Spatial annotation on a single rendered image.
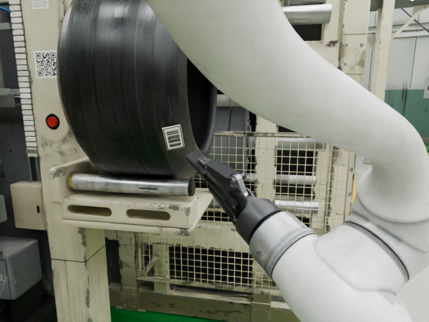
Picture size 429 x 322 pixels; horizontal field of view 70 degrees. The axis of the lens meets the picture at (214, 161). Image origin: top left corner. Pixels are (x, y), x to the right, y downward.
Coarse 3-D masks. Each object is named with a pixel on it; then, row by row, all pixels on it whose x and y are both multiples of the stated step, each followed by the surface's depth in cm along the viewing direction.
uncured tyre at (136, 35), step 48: (96, 0) 65; (144, 0) 63; (96, 48) 62; (144, 48) 61; (96, 96) 64; (144, 96) 62; (192, 96) 114; (96, 144) 70; (144, 144) 68; (192, 144) 76
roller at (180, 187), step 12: (72, 180) 82; (84, 180) 82; (96, 180) 81; (108, 180) 81; (120, 180) 80; (132, 180) 80; (144, 180) 79; (156, 180) 79; (168, 180) 78; (180, 180) 78; (192, 180) 78; (132, 192) 81; (144, 192) 80; (156, 192) 79; (168, 192) 78; (180, 192) 77; (192, 192) 78
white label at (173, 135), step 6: (174, 126) 66; (180, 126) 66; (168, 132) 66; (174, 132) 67; (180, 132) 67; (168, 138) 67; (174, 138) 68; (180, 138) 68; (168, 144) 68; (174, 144) 69; (180, 144) 69
